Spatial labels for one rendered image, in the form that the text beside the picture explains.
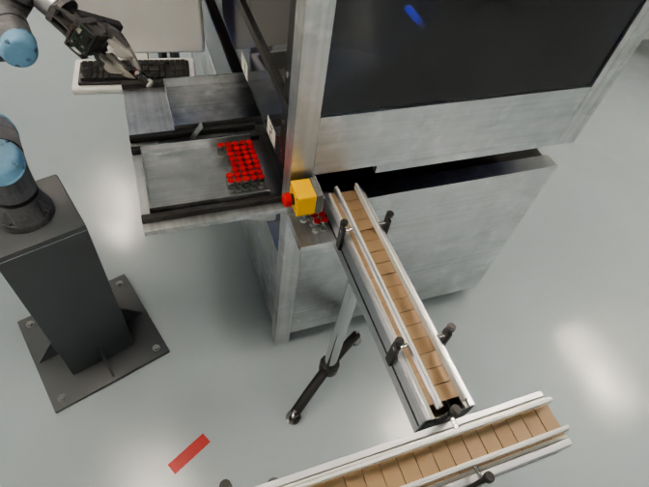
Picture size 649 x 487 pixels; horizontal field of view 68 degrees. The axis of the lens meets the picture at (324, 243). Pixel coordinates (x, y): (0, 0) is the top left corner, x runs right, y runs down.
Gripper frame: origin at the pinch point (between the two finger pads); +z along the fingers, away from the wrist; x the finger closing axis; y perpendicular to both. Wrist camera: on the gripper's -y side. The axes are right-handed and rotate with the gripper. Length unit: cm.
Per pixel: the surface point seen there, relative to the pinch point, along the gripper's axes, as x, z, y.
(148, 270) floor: -108, 29, -59
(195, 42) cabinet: -18, -16, -84
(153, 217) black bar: -28.1, 25.4, 4.7
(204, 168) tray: -20.1, 25.1, -18.9
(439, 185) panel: 22, 84, -40
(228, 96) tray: -12, 12, -54
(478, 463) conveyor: 10, 109, 44
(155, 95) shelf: -27, -6, -44
